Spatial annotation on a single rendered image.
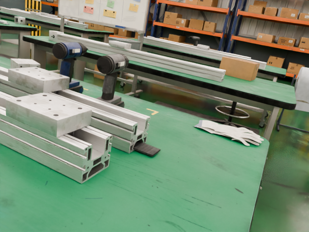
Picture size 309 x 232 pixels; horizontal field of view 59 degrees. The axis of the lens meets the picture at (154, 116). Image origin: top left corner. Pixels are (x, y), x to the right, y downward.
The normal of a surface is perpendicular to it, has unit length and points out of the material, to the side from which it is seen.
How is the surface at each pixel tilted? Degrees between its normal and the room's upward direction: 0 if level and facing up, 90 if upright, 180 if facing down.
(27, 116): 90
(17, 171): 0
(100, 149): 90
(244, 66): 88
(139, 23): 90
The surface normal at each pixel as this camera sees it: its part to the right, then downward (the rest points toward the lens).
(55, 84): 0.88, 0.29
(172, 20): -0.41, 0.24
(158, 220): 0.17, -0.93
